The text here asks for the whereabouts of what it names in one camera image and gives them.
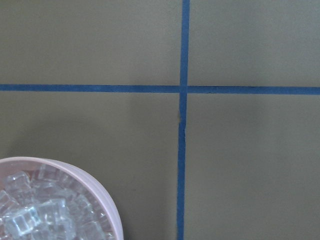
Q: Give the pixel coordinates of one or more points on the pile of clear ice cubes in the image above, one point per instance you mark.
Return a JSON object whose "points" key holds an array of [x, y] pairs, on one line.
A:
{"points": [[49, 204]]}

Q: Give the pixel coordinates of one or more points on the pink bowl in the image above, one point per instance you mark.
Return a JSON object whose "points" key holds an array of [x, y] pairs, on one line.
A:
{"points": [[12, 165]]}

